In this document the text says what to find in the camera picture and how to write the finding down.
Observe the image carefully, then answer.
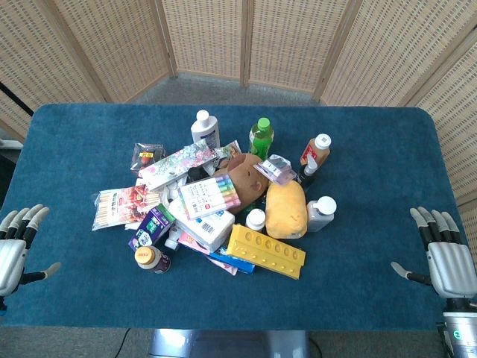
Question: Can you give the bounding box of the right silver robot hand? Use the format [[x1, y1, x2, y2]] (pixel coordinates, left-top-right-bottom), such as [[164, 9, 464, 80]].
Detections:
[[390, 206, 477, 300]]

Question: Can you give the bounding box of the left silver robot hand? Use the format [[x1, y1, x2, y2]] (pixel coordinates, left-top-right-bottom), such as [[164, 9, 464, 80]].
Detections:
[[0, 204, 63, 312]]

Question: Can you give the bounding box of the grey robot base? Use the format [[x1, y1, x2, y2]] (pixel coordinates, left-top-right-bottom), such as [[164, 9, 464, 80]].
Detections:
[[148, 328, 311, 358]]

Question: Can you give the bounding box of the clear bottle with white cap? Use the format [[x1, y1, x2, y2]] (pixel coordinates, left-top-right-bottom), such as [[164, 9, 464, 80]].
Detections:
[[306, 195, 338, 233]]

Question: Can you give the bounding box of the small spray nozzle bottle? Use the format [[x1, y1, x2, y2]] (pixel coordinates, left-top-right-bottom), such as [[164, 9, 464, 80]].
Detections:
[[297, 153, 318, 190]]

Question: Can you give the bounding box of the brown sauce bottle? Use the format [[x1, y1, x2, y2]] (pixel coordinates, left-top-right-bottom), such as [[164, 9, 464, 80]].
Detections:
[[300, 133, 332, 168]]

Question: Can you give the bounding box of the green tea bottle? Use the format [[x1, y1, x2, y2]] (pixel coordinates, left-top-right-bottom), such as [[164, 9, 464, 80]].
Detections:
[[248, 117, 275, 160]]

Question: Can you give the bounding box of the white lotion bottle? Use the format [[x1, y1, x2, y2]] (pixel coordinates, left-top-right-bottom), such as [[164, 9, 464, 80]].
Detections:
[[190, 110, 219, 151]]

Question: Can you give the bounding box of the wooden skewer packet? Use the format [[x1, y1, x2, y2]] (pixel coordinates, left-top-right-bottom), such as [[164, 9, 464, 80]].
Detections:
[[91, 184, 162, 231]]

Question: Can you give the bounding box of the dark jar tan lid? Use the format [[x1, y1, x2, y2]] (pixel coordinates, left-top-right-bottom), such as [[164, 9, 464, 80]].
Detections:
[[134, 245, 172, 274]]

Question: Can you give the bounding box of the purple milk carton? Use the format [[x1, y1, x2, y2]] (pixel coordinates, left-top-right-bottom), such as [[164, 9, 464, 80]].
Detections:
[[127, 203, 176, 252]]

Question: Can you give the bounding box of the dark snack packet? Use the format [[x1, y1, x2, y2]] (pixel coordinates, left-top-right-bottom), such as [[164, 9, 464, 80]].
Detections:
[[130, 142, 166, 177]]

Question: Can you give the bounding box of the yellow plush bread toy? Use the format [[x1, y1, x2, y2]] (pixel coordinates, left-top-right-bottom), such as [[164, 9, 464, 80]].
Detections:
[[265, 180, 309, 239]]

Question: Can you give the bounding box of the yellow plastic holed tray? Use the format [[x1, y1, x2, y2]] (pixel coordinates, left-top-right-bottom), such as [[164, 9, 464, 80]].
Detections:
[[226, 223, 307, 280]]

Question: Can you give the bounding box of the floral print flat box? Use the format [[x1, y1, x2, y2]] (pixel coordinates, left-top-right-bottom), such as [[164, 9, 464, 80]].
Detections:
[[138, 139, 219, 192]]

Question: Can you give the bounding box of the white tissue pack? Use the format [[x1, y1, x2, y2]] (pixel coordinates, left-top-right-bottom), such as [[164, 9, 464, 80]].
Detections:
[[168, 197, 236, 254]]

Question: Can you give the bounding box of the pink flat packet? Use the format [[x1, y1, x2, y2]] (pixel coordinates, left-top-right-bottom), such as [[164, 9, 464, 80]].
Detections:
[[177, 230, 239, 277]]

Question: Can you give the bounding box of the clear blister pack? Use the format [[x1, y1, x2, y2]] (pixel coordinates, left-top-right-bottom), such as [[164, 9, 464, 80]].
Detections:
[[253, 154, 298, 186]]

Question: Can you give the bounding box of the small white capped jar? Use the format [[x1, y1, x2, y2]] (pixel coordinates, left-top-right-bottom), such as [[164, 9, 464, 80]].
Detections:
[[245, 208, 267, 232]]

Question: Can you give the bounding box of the highlighter marker pack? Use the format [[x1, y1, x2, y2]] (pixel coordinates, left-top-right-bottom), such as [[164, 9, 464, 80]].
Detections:
[[178, 174, 241, 221]]

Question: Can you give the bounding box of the blue flat box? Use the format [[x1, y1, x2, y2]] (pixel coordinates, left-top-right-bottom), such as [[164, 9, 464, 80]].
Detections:
[[208, 245, 256, 275]]

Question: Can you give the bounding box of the blue carpet table mat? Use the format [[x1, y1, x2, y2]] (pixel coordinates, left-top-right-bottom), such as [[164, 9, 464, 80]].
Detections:
[[0, 103, 467, 331]]

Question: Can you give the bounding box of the brown plush capybara toy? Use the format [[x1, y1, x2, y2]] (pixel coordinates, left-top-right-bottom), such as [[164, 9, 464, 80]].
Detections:
[[215, 152, 271, 214]]

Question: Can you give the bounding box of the printed snack pouch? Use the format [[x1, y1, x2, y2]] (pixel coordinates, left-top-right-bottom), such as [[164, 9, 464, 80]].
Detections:
[[214, 139, 242, 161]]

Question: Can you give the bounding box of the woven folding screen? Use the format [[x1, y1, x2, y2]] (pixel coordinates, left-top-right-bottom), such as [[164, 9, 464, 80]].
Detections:
[[0, 0, 477, 258]]

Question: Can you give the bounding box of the black cable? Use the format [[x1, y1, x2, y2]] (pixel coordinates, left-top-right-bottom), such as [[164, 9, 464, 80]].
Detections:
[[113, 327, 132, 358]]

